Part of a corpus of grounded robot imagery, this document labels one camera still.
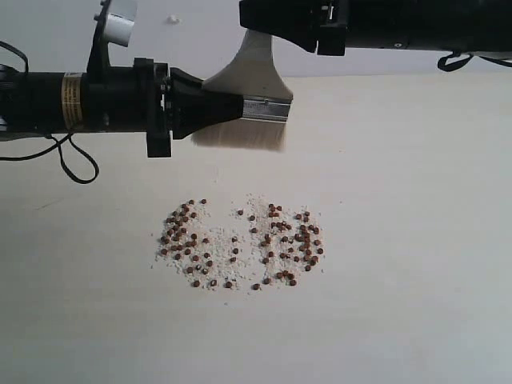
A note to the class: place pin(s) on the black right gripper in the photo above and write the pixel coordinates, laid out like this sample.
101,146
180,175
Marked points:
339,24

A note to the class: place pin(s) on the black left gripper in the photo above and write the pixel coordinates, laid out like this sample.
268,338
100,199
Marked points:
130,99

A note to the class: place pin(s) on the white wooden paint brush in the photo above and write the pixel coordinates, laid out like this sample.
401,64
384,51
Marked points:
266,100

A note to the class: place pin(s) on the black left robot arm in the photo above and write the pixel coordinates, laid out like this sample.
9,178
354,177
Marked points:
39,103

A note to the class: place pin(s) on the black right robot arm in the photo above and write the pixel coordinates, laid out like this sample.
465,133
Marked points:
466,27

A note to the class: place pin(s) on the red beans and crumbs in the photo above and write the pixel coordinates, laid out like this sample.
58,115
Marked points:
250,244

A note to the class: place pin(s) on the white lump on wall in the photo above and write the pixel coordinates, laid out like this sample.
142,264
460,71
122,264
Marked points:
173,20

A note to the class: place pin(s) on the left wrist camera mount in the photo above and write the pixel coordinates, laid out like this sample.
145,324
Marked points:
114,24

